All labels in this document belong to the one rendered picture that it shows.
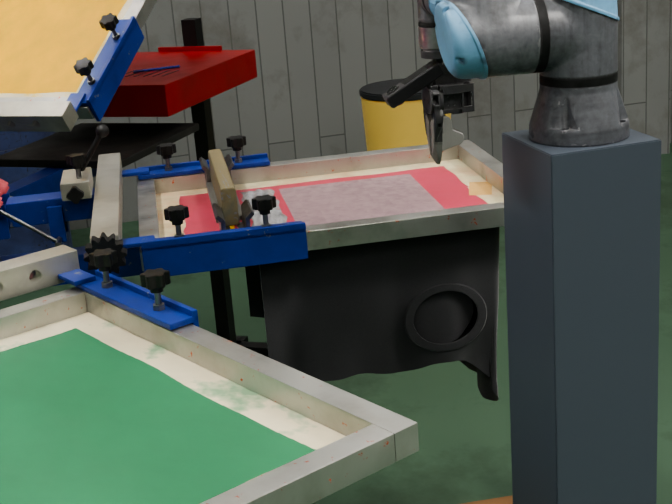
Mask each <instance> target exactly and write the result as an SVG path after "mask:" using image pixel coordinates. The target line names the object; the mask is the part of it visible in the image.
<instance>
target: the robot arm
mask: <svg viewBox="0 0 672 504"><path fill-rule="evenodd" d="M417 12H418V32H419V47H420V48H421V58H423V59H432V61H430V62H428V63H427V64H426V65H424V66H423V67H421V68H420V69H418V70H417V71H415V72H414V73H412V74H411V75H410V76H408V77H407V78H405V79H404V80H402V81H401V82H399V83H398V84H397V85H395V86H392V87H390V88H389V89H388V91H386V92H385V93H384V94H383V95H382V97H383V99H384V100H385V102H386V103H387V105H389V106H390V107H391V108H396V107H397V106H399V105H402V104H403V103H404V102H405V101H406V100H407V99H409V98H410V97H412V96H413V95H415V94H416V93H417V92H419V91H420V90H422V104H423V114H424V123H425V130H426V135H427V141H428V146H429V150H430V155H431V156H432V158H433V160H434V161H435V163H436V164H440V163H441V158H442V152H443V151H444V150H446V149H449V148H452V147H454V146H457V145H460V144H461V143H462V142H463V141H464V135H463V133H461V132H459V131H458V130H457V129H455V128H453V127H452V121H451V119H450V118H449V117H447V116H446V115H445V114H449V113H451V114H461V113H464V112H473V111H475V105H474V83H472V82H471V79H474V78H478V79H486V78H488V77H499V76H509V75H520V74H530V73H539V82H540V88H539V92H538V96H537V99H536V102H535V106H534V109H533V112H532V116H531V119H530V122H529V139H530V140H531V141H532V142H535V143H538V144H542V145H547V146H555V147H591V146H601V145H607V144H612V143H616V142H620V141H623V140H625V139H627V138H628V137H629V135H630V123H629V118H628V115H627V112H626V109H625V106H624V103H623V100H622V97H621V94H620V91H619V88H618V21H619V17H618V9H617V0H417ZM442 62H444V64H442ZM471 91H472V93H471ZM471 97H472V103H471Z"/></svg>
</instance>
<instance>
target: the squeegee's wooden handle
mask: <svg viewBox="0 0 672 504"><path fill-rule="evenodd" d="M208 158H209V167H210V176H211V182H212V185H213V188H214V191H215V195H216V198H217V201H218V205H219V206H220V207H221V209H222V213H223V216H224V219H225V225H226V226H232V225H239V224H240V223H239V213H238V204H237V194H236V189H235V186H234V183H233V181H232V178H231V175H230V173H229V170H228V167H227V165H226V162H225V159H224V157H223V154H222V151H221V150H220V149H213V150H209V151H208Z"/></svg>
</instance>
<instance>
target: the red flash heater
mask: <svg viewBox="0 0 672 504"><path fill-rule="evenodd" d="M176 65H180V68H171V69H163V70H154V71H146V72H139V73H138V72H137V73H133V70H141V69H150V68H159V67H167V66H176ZM256 77H257V68H256V57H255V50H254V49H253V50H222V46H181V47H158V52H137V53H136V55H135V57H134V59H133V60H132V62H131V64H130V66H129V68H128V70H127V72H126V74H125V76H124V78H123V79H122V81H121V83H120V85H119V87H118V89H117V91H116V93H115V95H114V96H113V98H112V100H111V102H110V104H109V106H108V108H107V110H106V112H105V114H104V115H103V117H169V116H171V115H174V114H176V113H178V112H180V111H183V110H185V109H187V108H189V107H191V106H194V105H196V104H198V103H200V102H203V101H205V100H207V99H209V98H212V97H214V96H216V95H218V94H221V93H223V92H225V91H227V90H229V89H232V88H234V87H236V86H238V85H241V84H243V83H245V82H247V81H250V80H252V79H254V78H256Z"/></svg>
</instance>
